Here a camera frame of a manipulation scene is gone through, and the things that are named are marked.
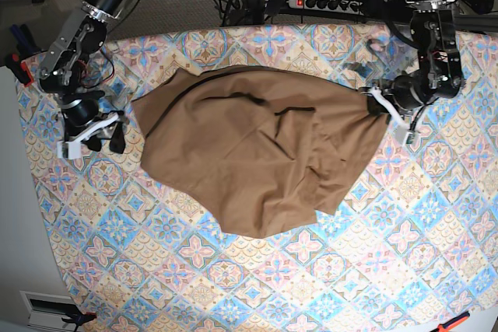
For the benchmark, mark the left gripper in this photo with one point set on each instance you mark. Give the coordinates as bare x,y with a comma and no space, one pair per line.
380,101

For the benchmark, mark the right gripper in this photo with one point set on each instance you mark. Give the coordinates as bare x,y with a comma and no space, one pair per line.
108,127

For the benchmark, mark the brown t-shirt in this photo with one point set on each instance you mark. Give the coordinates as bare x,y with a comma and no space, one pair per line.
257,173

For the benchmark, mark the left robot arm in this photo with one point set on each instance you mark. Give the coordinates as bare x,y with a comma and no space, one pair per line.
403,99

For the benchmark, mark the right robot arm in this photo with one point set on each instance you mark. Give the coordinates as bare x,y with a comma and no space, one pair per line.
63,73

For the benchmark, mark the red black clamp left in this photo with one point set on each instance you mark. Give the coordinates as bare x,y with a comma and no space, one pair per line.
19,68

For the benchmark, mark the patterned tablecloth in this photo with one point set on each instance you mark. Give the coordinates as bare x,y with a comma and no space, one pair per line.
414,241

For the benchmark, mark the white floor vent box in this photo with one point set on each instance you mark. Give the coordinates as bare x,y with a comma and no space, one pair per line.
46,311

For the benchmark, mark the orange black clamp bottom left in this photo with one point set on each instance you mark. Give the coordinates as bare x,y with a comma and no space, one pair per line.
73,315

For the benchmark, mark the orange clamp bottom right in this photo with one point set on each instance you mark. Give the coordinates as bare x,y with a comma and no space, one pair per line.
454,322

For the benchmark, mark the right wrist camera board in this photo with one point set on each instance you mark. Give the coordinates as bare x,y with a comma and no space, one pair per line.
68,150

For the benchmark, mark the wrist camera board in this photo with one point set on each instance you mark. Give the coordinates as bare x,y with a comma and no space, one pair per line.
68,150
405,136

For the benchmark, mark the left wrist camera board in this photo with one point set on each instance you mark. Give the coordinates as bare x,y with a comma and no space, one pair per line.
405,136

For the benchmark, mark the power strip with red switch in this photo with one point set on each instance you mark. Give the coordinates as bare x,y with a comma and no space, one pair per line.
341,6

